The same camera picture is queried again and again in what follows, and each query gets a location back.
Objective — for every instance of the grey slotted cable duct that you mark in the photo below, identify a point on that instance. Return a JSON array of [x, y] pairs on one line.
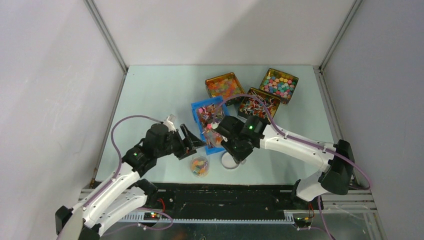
[[153, 217]]

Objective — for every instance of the blue plastic candy bin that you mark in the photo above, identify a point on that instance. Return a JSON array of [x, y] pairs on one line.
[[207, 114]]

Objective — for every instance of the tin of orange candies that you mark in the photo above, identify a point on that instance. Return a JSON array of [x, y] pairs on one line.
[[225, 85]]

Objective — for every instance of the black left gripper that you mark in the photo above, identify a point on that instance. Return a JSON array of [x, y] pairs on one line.
[[192, 141]]

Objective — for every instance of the tin of wrapped candies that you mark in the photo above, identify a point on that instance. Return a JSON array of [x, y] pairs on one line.
[[252, 107]]

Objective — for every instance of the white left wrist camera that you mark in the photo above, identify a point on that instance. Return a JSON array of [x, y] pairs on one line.
[[170, 123]]

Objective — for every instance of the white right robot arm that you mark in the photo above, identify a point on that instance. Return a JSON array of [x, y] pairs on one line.
[[333, 160]]

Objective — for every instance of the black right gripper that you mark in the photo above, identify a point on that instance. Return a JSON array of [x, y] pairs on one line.
[[238, 157]]

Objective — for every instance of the white jar lid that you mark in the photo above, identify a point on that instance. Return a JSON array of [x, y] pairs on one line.
[[228, 162]]

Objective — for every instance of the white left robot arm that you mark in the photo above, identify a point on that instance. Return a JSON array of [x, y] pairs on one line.
[[126, 189]]

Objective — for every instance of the tin of pastel candies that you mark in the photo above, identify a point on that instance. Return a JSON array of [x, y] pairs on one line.
[[280, 84]]

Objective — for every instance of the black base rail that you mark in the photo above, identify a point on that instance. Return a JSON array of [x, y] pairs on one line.
[[220, 200]]

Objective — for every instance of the clear plastic jar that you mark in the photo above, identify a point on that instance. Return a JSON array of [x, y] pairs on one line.
[[199, 166]]

